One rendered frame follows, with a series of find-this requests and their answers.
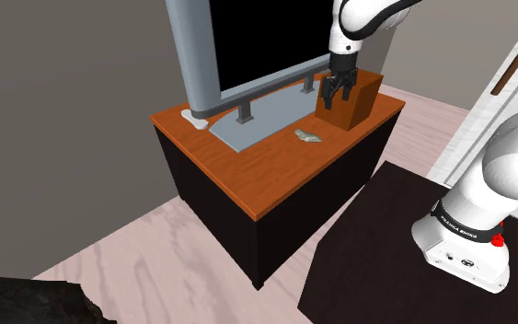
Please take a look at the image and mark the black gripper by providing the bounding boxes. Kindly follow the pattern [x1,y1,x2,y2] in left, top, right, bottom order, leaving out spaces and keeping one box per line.
[321,51,360,111]

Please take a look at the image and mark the brown wooden wedge block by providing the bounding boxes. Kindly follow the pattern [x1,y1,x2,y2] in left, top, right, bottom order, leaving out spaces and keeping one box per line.
[314,67,385,133]

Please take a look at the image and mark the small grey-green flat object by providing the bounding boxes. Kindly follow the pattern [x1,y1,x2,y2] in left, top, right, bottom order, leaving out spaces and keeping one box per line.
[294,128,323,145]

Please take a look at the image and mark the black cabinet with orange top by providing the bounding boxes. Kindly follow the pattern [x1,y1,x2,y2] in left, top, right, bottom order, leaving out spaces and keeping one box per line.
[149,74,408,293]

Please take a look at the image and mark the grey flat screen television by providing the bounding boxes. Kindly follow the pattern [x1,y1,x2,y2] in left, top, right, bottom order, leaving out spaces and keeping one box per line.
[165,0,345,154]

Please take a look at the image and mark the dark robot stand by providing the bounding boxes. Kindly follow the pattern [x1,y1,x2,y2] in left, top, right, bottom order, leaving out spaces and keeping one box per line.
[296,159,518,324]

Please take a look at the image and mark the white door with brown handle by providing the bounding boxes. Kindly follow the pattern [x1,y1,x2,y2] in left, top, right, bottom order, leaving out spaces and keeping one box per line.
[426,0,518,232]

